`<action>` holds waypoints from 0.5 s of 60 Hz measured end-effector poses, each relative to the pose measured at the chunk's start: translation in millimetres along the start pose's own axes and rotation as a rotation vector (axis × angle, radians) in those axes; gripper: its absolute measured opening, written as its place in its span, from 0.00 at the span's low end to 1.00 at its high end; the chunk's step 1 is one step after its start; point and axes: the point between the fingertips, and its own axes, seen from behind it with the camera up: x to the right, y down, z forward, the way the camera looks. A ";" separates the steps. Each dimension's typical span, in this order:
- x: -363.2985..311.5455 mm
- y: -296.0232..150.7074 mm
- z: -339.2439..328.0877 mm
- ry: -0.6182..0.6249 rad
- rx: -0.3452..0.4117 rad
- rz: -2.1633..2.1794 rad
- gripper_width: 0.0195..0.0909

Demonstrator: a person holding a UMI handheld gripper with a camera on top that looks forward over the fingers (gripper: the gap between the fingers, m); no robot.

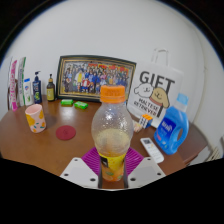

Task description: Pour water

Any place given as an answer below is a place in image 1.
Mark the framed group photo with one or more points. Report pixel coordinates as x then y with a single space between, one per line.
83 78

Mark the tall white green box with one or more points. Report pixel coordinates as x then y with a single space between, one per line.
21 83

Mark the dark blue pump bottle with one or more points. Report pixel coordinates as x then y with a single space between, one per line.
37 90

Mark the small beige snack pack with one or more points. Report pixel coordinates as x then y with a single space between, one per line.
137 127

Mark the small green pack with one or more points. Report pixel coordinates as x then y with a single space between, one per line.
67 102
81 105

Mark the white remote control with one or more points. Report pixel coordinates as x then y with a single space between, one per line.
151 150

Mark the flat round red coaster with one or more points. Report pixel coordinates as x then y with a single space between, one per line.
65 132

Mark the white printed paper bag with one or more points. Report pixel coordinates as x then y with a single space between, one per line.
156 86

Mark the blue detergent bottle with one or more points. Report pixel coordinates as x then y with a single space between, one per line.
171 131

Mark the white radiator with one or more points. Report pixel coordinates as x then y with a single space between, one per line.
216 154

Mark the orange-capped juice bottle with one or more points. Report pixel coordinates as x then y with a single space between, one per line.
112 133

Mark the amber pump bottle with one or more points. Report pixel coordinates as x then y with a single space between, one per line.
50 91

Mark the pink and yellow mug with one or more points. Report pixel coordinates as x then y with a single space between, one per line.
35 119

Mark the tall pink lettered box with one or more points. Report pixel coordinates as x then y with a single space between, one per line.
13 86

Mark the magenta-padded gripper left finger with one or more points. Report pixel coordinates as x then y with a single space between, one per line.
80 171

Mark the white shampoo bottle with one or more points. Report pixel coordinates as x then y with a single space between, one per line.
28 93

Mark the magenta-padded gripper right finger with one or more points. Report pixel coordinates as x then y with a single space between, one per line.
146 171

